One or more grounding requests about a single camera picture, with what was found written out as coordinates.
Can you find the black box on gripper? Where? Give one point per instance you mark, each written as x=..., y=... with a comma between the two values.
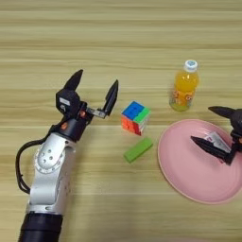
x=238, y=120
x=67, y=100

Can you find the green rectangular block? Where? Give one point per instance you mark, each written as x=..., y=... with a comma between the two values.
x=138, y=150

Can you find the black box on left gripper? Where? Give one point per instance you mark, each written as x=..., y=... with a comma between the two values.
x=67, y=100

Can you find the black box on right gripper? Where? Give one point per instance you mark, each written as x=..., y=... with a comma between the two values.
x=238, y=120

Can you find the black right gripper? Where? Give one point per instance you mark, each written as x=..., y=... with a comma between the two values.
x=237, y=138

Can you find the orange juice bottle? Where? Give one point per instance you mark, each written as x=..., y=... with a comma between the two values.
x=184, y=85

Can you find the small pink white card box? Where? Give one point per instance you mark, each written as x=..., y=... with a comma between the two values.
x=219, y=140

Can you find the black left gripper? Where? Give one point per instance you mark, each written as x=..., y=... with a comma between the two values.
x=74, y=126

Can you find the colourful puzzle cube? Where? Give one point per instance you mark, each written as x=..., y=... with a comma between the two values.
x=134, y=110

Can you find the pink round plate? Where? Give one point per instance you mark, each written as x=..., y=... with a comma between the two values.
x=189, y=179

